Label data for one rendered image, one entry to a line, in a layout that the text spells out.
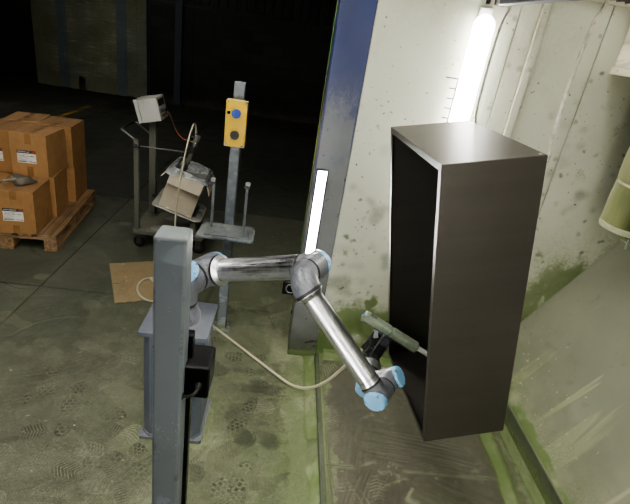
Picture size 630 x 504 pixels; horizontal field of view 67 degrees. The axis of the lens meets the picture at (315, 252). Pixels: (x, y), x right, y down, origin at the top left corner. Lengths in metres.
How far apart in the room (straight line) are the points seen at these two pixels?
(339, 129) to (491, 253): 1.22
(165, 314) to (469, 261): 1.18
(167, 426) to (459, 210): 1.11
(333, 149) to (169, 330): 1.98
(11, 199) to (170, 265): 3.71
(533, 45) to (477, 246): 1.38
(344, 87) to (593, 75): 1.29
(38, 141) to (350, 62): 2.87
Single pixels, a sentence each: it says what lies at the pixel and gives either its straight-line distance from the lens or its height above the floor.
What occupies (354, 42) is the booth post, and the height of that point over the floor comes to 1.93.
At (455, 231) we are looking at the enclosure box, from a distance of 1.66.
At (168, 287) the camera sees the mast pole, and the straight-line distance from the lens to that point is 0.77.
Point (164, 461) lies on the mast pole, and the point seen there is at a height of 1.18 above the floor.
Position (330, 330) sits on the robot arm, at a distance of 1.89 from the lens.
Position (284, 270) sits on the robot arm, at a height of 1.01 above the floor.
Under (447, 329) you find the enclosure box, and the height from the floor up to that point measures 1.03.
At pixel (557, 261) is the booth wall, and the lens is 3.27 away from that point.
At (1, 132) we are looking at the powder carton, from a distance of 4.74.
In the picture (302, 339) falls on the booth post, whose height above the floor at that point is 0.13.
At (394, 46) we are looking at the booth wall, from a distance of 2.62.
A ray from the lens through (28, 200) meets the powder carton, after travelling 4.37.
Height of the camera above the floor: 1.94
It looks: 24 degrees down
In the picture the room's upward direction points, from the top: 9 degrees clockwise
